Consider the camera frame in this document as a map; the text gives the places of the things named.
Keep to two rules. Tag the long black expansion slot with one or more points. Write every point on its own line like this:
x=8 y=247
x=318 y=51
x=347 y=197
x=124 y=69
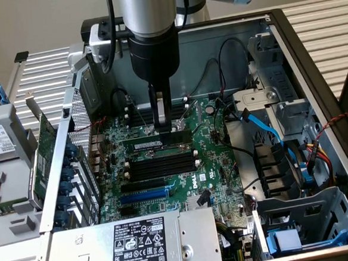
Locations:
x=142 y=186

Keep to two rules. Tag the small black table clip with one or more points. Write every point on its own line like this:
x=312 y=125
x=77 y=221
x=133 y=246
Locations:
x=21 y=56

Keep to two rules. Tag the blue card retention clip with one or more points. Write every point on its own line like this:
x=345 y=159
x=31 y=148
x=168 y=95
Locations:
x=60 y=217
x=63 y=202
x=67 y=162
x=65 y=188
x=66 y=174
x=70 y=149

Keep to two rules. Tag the grey metal disk bay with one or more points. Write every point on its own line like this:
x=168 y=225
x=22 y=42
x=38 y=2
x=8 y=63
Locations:
x=305 y=208

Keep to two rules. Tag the short black expansion slot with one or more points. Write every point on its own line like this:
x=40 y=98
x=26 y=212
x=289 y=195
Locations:
x=127 y=211

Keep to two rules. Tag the thin metal locking lever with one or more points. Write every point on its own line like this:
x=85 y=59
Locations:
x=199 y=129
x=139 y=113
x=189 y=109

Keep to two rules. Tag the silver power supply with label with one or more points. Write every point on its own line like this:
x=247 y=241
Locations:
x=89 y=247

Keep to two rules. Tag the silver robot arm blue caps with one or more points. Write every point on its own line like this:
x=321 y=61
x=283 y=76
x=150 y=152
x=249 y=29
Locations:
x=147 y=10

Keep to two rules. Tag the open grey PC case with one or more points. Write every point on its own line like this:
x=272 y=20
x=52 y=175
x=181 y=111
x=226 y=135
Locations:
x=209 y=44

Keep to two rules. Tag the green Dell motherboard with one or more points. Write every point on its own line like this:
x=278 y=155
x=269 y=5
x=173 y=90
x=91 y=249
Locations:
x=212 y=163

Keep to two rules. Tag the blue expansion slot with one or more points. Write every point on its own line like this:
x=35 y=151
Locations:
x=142 y=196

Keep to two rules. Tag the black fan shroud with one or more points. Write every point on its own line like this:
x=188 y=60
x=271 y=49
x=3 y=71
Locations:
x=272 y=165

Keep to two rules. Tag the grey metal drive cage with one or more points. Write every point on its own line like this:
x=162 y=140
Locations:
x=278 y=81

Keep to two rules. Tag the green graphics card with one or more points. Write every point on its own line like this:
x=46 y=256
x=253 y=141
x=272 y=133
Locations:
x=45 y=145

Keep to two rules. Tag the silver chipset heat sink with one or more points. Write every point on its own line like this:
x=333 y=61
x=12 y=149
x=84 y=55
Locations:
x=192 y=203

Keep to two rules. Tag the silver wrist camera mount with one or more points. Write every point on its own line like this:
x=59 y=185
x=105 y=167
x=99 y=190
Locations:
x=97 y=43

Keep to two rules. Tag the blue plastic disk tray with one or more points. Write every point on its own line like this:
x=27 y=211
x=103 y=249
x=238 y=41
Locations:
x=287 y=239

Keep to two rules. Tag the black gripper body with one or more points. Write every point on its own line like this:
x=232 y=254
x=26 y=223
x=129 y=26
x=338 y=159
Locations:
x=155 y=57

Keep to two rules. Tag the black box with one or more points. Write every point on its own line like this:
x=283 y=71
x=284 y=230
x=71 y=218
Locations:
x=85 y=30

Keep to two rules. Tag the round coin battery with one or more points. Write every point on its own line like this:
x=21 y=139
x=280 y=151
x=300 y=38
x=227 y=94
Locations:
x=210 y=109

